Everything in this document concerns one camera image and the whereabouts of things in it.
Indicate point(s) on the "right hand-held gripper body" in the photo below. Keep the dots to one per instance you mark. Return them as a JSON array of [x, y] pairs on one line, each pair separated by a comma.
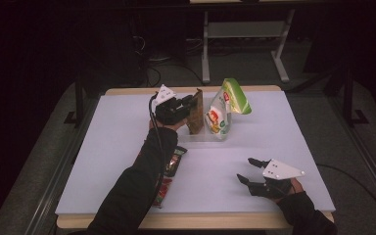
[[279, 173]]

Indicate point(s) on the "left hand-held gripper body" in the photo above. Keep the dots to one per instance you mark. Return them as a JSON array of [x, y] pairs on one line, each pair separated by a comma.
[[171, 111]]

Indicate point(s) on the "gold brown snack packet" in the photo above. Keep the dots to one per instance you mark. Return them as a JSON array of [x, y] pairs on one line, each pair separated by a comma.
[[196, 117]]

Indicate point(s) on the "white and green starch bag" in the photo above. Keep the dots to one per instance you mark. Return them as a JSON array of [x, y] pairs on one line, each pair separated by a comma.
[[220, 114]]

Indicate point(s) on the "clear plastic container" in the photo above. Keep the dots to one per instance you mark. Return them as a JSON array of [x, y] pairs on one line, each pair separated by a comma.
[[202, 137]]

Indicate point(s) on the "person's left hand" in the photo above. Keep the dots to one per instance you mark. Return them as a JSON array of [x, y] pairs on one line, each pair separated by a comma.
[[178, 125]]

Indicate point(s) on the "person's right hand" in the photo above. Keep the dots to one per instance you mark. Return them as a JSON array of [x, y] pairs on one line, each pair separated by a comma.
[[297, 187]]

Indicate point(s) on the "black snack packet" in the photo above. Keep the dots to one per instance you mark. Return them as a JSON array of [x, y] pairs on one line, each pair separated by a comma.
[[173, 161]]

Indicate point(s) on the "red snack packet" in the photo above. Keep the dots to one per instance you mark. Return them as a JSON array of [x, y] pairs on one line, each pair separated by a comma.
[[163, 192]]

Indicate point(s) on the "white metal stand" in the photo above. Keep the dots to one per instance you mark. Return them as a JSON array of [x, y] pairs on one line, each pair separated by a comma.
[[241, 29]]

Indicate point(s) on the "black metal stand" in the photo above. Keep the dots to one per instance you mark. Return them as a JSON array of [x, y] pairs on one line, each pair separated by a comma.
[[78, 104], [349, 98]]

